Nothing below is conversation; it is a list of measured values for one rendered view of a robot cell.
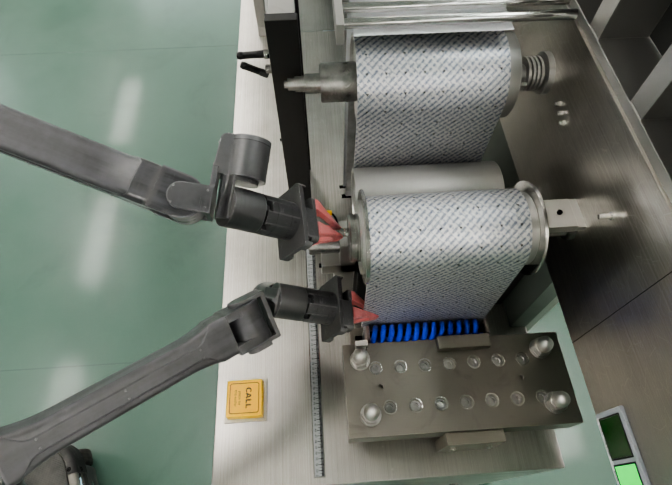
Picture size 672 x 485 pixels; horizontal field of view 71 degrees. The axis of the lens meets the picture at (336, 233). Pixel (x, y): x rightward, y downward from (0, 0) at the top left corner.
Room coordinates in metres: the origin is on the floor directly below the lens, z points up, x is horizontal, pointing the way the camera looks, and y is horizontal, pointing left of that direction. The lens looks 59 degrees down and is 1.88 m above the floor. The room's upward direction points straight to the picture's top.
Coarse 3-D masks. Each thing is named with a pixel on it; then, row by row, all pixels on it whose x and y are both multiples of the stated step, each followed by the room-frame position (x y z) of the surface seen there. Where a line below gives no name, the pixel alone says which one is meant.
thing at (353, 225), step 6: (348, 216) 0.39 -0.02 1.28; (354, 216) 0.39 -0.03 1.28; (348, 222) 0.38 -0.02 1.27; (354, 222) 0.37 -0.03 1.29; (348, 228) 0.38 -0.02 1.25; (354, 228) 0.36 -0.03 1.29; (348, 234) 0.37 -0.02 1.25; (354, 234) 0.35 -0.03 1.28; (360, 234) 0.35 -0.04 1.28; (348, 240) 0.37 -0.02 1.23; (354, 240) 0.34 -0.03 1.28; (360, 240) 0.34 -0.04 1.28; (348, 246) 0.36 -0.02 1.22; (354, 246) 0.34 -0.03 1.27; (360, 246) 0.34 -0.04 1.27; (354, 252) 0.33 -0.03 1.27; (360, 252) 0.33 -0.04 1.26; (354, 258) 0.33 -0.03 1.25; (360, 258) 0.33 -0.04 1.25
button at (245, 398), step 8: (232, 384) 0.22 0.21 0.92; (240, 384) 0.22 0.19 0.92; (248, 384) 0.22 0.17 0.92; (256, 384) 0.22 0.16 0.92; (232, 392) 0.20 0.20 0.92; (240, 392) 0.20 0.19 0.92; (248, 392) 0.20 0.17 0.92; (256, 392) 0.20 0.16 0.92; (232, 400) 0.19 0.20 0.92; (240, 400) 0.19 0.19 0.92; (248, 400) 0.19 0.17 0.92; (256, 400) 0.19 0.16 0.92; (232, 408) 0.17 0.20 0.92; (240, 408) 0.17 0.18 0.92; (248, 408) 0.17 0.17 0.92; (256, 408) 0.17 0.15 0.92; (232, 416) 0.16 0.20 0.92; (240, 416) 0.16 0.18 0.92; (248, 416) 0.16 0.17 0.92; (256, 416) 0.16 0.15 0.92
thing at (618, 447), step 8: (616, 416) 0.11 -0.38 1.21; (608, 424) 0.11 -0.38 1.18; (616, 424) 0.10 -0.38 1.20; (608, 432) 0.10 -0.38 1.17; (616, 432) 0.09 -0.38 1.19; (608, 440) 0.09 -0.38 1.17; (616, 440) 0.08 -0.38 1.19; (624, 440) 0.08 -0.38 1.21; (616, 448) 0.08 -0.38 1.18; (624, 448) 0.07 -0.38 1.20; (616, 456) 0.07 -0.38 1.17; (624, 456) 0.06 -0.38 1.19
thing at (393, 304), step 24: (384, 288) 0.31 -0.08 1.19; (408, 288) 0.31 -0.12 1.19; (432, 288) 0.31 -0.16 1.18; (456, 288) 0.31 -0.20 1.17; (480, 288) 0.32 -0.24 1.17; (504, 288) 0.32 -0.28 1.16; (384, 312) 0.31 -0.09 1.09; (408, 312) 0.31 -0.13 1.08; (432, 312) 0.31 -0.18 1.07; (456, 312) 0.32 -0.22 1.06; (480, 312) 0.32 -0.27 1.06
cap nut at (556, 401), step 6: (546, 396) 0.17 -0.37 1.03; (552, 396) 0.17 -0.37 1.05; (558, 396) 0.17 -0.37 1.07; (564, 396) 0.16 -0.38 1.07; (546, 402) 0.16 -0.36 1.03; (552, 402) 0.16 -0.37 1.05; (558, 402) 0.16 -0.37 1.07; (564, 402) 0.16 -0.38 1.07; (552, 408) 0.15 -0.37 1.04; (558, 408) 0.15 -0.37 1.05; (564, 408) 0.15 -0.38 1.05
